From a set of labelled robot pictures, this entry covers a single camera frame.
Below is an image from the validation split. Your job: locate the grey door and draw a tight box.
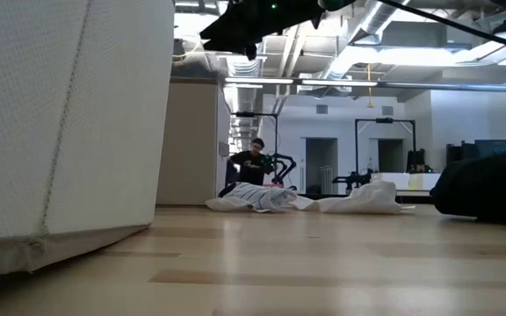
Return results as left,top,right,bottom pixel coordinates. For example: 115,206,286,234
304,137,340,195
377,138,407,174

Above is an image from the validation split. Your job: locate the yellow hanging pendant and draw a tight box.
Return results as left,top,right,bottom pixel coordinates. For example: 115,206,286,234
365,63,376,110

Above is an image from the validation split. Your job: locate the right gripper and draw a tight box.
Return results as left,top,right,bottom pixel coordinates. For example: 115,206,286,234
199,0,324,54

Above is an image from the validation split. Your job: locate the large round air duct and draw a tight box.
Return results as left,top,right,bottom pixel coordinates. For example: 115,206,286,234
321,0,412,83

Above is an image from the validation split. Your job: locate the cardboard box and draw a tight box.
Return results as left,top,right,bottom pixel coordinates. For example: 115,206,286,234
155,78,220,206
0,0,176,280

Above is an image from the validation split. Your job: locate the black background equipment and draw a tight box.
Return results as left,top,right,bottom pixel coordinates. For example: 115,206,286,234
406,148,432,174

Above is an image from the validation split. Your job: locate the lower cardboard box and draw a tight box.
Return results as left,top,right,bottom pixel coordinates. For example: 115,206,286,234
0,0,176,280

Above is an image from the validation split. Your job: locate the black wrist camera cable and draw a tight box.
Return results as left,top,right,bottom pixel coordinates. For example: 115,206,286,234
378,0,506,54

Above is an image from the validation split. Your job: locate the white cabinet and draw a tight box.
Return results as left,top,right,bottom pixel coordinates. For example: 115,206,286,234
370,171,442,192

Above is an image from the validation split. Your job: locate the white cloth with straps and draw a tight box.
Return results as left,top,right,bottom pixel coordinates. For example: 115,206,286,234
290,178,416,216

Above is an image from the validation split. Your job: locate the blue white striped sock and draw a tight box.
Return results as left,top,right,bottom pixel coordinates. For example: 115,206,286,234
204,182,299,214

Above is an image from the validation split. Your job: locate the grey rectangular air duct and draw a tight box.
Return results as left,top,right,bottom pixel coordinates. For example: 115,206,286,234
382,20,473,47

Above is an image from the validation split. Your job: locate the silver ribbed air duct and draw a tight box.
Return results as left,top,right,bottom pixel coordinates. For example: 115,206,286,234
225,56,265,153

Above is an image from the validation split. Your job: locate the plain black sock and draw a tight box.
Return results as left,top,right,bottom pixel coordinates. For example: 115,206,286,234
430,151,506,227

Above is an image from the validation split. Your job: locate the upper cardboard box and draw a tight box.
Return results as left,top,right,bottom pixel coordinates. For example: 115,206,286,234
155,78,220,206

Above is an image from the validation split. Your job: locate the grey horizontal beam with lights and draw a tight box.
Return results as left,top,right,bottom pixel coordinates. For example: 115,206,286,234
224,76,506,94

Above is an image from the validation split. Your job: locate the person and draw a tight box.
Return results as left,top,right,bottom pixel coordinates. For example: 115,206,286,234
225,137,277,188

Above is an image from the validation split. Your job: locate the black gantry frame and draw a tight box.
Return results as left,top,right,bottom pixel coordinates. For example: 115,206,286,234
354,117,417,175
230,111,280,185

